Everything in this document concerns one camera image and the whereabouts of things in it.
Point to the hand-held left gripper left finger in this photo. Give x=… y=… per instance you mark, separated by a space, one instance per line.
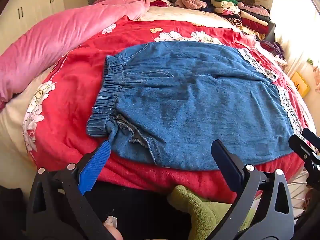
x=96 y=163

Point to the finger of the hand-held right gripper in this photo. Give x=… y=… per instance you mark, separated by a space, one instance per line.
x=311 y=133
x=301 y=146

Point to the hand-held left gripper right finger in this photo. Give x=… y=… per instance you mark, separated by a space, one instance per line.
x=225 y=160

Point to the person's left hand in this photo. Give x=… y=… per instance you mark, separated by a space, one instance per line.
x=113 y=227

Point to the yellow box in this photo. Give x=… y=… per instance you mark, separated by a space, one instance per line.
x=300 y=83

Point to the green fleece garment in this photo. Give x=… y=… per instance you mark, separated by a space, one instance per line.
x=200 y=212

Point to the black garment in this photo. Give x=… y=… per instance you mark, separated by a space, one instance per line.
x=135 y=212

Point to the red floral bed sheet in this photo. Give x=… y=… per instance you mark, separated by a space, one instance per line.
x=72 y=100

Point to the purple cloth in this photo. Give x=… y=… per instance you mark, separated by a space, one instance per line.
x=275 y=48

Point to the pink quilt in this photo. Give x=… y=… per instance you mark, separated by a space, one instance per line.
x=57 y=40

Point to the pile of folded clothes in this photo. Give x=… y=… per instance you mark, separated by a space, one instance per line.
x=245 y=12

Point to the pink fluffy garment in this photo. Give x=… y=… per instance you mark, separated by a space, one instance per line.
x=190 y=2

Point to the cream wardrobe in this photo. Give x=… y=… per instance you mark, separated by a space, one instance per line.
x=30 y=7

